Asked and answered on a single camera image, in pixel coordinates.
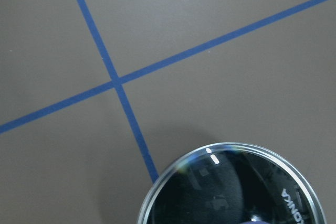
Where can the glass pot lid blue knob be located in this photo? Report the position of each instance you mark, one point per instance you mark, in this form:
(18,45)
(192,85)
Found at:
(231,183)

